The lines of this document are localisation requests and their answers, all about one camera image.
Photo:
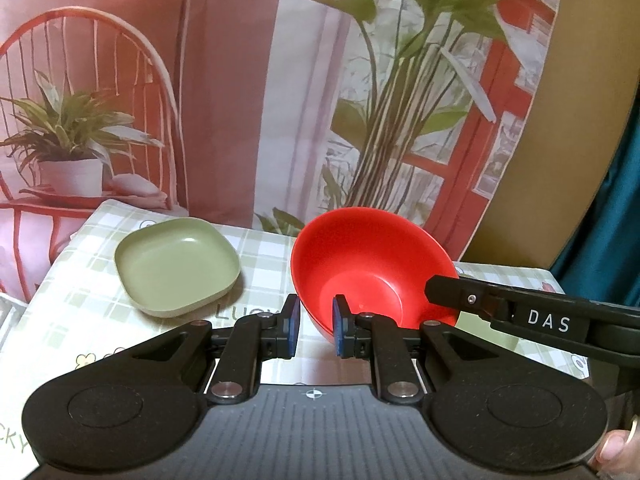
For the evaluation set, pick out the green square plate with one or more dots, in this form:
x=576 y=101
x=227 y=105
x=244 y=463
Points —
x=175 y=265

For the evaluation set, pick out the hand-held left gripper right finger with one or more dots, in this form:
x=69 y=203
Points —
x=340 y=331

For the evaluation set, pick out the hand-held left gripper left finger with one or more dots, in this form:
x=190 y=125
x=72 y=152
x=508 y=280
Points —
x=294 y=331

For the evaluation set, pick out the printed wall backdrop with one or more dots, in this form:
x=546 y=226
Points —
x=225 y=110

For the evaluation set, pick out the red bowl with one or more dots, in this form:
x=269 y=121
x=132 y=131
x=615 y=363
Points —
x=360 y=250

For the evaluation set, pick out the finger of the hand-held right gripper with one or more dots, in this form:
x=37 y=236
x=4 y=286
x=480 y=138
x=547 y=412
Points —
x=460 y=296

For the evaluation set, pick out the teal curtain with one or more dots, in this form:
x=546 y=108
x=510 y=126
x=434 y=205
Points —
x=615 y=210

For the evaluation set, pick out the person's right hand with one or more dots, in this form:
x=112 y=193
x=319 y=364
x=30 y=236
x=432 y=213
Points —
x=617 y=447

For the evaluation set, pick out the green checked tablecloth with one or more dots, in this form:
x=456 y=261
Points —
x=75 y=310

